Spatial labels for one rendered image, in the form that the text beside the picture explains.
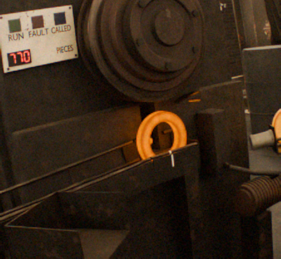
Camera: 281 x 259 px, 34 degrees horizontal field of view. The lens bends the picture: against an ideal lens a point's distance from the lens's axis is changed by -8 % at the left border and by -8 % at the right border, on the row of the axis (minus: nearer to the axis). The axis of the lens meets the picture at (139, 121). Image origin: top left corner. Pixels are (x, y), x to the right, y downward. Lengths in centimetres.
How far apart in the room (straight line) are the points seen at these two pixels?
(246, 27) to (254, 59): 179
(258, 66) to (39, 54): 295
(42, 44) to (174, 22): 42
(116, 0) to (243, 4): 459
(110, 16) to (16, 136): 46
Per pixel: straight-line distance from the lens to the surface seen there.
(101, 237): 126
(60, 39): 154
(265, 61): 419
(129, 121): 162
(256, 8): 581
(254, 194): 171
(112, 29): 144
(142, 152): 158
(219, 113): 173
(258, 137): 176
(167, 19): 148
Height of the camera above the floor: 109
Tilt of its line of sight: 10 degrees down
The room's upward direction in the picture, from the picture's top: 8 degrees counter-clockwise
